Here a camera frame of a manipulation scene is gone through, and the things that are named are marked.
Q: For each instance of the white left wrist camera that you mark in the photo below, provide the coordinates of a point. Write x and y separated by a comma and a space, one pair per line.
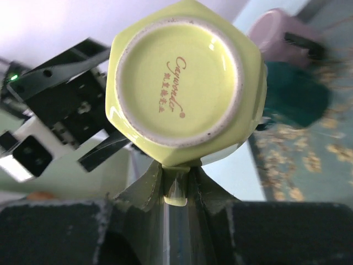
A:
27, 152

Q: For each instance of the dark green faceted mug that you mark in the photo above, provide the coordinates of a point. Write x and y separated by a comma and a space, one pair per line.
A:
294, 97

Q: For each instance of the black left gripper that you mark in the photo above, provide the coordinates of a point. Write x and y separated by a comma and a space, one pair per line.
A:
67, 94

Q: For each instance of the floral patterned serving tray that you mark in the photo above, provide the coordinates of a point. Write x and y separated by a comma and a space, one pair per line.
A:
312, 164

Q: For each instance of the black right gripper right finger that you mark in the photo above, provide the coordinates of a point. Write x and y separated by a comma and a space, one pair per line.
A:
213, 197

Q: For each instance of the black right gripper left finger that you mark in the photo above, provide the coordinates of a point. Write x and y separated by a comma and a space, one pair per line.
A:
145, 192

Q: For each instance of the yellow faceted mug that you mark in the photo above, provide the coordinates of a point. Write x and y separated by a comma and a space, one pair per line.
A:
187, 88

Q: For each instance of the lilac mug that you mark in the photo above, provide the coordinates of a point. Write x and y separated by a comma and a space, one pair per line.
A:
284, 38

